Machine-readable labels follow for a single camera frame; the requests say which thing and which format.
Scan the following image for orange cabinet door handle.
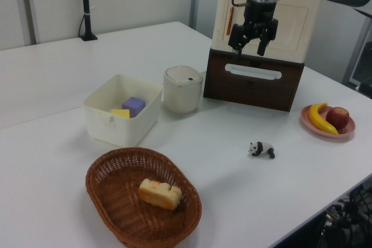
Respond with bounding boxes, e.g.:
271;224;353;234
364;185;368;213
226;6;235;36

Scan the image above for black tangled cables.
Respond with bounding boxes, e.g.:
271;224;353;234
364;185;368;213
319;184;372;248

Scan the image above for grey metal frame post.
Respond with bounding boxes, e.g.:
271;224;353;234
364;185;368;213
342;18;369;86

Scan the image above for white plastic storage box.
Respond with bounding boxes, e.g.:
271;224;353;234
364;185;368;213
83;73;163;148

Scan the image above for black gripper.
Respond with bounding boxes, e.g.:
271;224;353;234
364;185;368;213
227;0;280;62

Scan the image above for pink round plate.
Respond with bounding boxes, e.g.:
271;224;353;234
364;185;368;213
301;104;356;143

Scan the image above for purple foam cube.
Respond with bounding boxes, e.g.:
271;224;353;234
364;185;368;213
121;96;146;118

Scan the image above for yellow foam block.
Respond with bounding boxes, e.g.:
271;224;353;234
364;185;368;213
111;109;131;119

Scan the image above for red toy apple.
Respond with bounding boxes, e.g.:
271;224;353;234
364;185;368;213
325;106;350;130

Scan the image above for white drawer handle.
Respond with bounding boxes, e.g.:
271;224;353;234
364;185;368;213
224;63;282;81

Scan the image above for dark brown drawer housing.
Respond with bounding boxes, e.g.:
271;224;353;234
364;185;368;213
202;47;305;113

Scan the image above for thin black pole cable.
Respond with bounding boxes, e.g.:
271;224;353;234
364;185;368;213
77;0;91;39

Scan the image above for toy bread slice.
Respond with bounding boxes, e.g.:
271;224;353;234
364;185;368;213
138;178;183;211

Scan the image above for dark brown wooden drawer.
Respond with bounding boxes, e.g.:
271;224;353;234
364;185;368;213
205;55;303;109

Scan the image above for white round lidded bin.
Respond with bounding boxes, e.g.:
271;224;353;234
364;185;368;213
162;65;203;114

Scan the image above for brown wicker basket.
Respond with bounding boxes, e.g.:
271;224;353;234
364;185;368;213
85;147;202;248

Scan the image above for cream plastic cabinet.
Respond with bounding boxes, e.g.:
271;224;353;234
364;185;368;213
211;0;323;64

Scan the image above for small panda figurine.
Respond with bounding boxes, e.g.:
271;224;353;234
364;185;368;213
248;141;276;160

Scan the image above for yellow toy banana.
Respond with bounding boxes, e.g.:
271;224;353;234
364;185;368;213
308;102;339;135

